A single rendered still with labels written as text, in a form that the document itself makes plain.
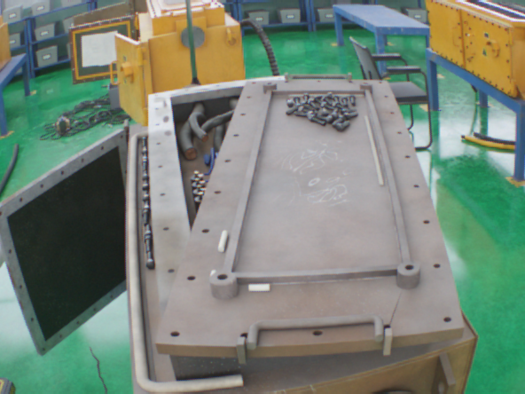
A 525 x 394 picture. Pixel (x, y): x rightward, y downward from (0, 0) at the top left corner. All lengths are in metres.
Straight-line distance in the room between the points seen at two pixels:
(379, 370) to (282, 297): 0.21
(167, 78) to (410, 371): 3.10
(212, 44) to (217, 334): 3.10
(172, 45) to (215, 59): 0.28
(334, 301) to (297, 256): 0.15
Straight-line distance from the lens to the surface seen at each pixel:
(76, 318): 2.20
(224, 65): 3.95
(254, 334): 0.90
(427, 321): 0.92
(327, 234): 1.14
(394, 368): 1.05
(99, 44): 5.39
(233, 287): 0.99
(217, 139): 1.88
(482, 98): 6.46
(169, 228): 1.26
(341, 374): 1.03
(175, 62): 3.90
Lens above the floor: 1.92
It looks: 26 degrees down
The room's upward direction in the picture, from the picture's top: 6 degrees counter-clockwise
